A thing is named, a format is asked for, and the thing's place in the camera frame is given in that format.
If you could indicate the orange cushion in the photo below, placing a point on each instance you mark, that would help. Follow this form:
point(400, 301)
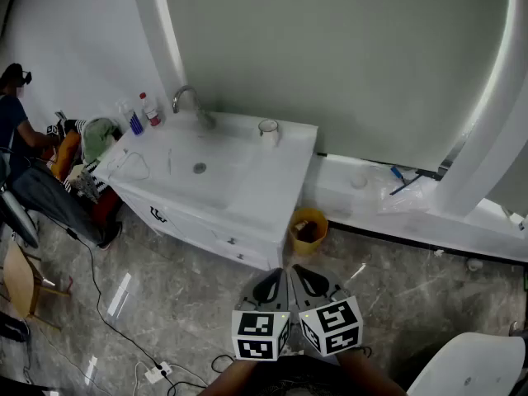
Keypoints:
point(66, 155)

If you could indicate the white tape roll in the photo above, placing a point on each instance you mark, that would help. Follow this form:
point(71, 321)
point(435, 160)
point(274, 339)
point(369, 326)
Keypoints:
point(359, 181)

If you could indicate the white power strip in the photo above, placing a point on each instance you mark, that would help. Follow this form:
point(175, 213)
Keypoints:
point(157, 373)

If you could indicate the person's right forearm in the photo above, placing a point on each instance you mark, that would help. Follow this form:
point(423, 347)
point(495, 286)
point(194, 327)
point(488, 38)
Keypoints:
point(367, 373)

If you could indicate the metal sink drain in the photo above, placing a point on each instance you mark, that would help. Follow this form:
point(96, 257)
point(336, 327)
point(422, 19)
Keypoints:
point(199, 168)

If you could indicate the wooden chair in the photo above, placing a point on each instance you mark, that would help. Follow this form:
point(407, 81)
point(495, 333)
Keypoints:
point(20, 279)

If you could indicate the clear plastic sheet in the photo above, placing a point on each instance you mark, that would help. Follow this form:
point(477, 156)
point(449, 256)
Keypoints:
point(404, 202)

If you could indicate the yellow waste bin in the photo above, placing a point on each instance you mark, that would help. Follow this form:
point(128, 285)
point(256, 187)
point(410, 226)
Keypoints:
point(307, 241)

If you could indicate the red cloth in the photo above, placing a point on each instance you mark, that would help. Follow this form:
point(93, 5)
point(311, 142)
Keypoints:
point(108, 204)

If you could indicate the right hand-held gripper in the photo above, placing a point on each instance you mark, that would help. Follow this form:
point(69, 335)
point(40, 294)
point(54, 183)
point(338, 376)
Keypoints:
point(334, 324)

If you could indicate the clear bottle red cap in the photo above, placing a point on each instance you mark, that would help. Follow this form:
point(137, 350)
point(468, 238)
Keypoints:
point(152, 114)

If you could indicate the person's left forearm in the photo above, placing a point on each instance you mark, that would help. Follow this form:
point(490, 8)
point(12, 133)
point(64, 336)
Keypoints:
point(231, 380)

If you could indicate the blue squeegee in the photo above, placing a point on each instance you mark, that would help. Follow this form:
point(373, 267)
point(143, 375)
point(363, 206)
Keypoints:
point(406, 185)

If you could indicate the white sink cabinet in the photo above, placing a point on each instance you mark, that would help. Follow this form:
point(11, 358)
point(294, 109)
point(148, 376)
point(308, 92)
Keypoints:
point(247, 180)

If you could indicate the pale green cloth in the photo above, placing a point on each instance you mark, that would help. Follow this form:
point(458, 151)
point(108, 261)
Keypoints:
point(97, 138)

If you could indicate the small white bowl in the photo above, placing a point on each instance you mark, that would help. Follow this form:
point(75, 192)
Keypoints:
point(474, 264)

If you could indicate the black white striped cloth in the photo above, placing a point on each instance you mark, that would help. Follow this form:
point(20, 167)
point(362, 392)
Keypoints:
point(88, 182)

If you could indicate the white cup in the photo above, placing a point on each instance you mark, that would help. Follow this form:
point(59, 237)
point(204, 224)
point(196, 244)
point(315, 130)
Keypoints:
point(269, 135)

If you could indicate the chrome faucet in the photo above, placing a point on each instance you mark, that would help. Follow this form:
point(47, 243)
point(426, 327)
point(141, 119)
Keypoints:
point(202, 116)

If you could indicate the person's dark patterned clothing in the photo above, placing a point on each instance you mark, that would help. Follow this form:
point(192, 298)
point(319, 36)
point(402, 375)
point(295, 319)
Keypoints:
point(297, 378)

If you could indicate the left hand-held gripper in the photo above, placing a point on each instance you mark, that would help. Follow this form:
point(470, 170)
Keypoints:
point(255, 328)

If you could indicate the blue striped spray bottle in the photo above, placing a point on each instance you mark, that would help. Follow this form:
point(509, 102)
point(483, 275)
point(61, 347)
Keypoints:
point(134, 122)

